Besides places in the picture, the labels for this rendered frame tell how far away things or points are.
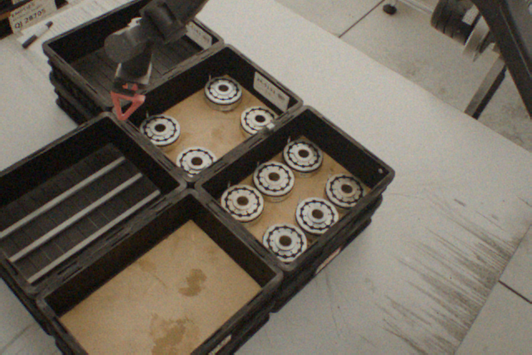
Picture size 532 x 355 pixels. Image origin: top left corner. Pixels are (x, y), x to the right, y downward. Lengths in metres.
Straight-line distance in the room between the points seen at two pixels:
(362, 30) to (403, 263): 1.95
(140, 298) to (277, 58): 0.99
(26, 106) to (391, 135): 1.09
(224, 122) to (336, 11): 1.92
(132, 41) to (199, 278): 0.53
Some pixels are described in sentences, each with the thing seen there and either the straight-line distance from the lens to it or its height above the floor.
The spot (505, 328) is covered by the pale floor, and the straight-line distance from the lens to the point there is 2.48.
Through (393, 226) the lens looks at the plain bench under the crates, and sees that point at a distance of 1.65.
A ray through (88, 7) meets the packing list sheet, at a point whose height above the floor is 0.70.
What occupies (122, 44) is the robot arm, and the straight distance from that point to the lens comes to 1.16.
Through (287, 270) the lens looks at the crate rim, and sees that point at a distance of 1.24.
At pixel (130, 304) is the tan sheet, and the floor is 0.83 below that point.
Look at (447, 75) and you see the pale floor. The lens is 3.24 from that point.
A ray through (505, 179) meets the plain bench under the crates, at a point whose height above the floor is 0.70.
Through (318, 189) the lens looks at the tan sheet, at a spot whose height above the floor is 0.83.
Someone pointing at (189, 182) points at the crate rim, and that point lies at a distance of 1.34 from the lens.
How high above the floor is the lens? 2.02
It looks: 51 degrees down
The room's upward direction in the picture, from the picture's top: 11 degrees clockwise
